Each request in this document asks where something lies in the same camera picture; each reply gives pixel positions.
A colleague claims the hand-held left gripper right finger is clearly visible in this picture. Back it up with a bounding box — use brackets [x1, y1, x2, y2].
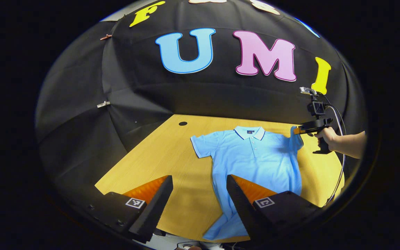
[226, 174, 322, 241]

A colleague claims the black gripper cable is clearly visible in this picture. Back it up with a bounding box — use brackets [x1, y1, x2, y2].
[316, 91, 347, 207]

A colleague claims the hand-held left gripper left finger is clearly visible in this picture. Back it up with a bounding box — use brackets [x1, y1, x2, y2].
[88, 175, 174, 244]

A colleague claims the light blue T-shirt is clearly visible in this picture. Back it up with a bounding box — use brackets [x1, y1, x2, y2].
[190, 126, 305, 241]

